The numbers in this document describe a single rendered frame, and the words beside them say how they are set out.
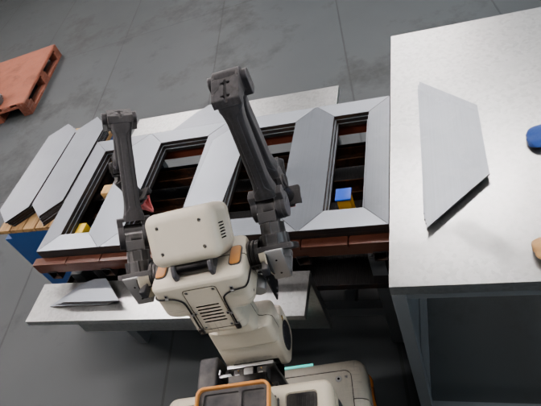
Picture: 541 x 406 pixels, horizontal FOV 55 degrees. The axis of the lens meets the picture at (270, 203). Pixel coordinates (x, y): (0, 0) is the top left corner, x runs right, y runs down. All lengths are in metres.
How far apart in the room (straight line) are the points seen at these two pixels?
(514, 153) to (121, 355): 2.27
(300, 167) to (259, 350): 0.78
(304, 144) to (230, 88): 0.98
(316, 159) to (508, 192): 0.83
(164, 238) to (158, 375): 1.58
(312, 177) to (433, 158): 0.55
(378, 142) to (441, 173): 0.53
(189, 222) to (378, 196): 0.81
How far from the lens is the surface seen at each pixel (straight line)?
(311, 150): 2.22
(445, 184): 1.67
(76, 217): 2.62
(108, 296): 2.35
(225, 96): 1.33
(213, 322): 1.56
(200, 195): 2.25
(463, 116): 1.90
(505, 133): 1.86
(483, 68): 2.15
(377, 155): 2.11
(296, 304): 1.97
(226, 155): 2.39
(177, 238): 1.41
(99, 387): 3.10
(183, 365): 2.88
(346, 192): 1.97
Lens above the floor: 2.28
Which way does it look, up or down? 43 degrees down
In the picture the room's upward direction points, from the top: 25 degrees counter-clockwise
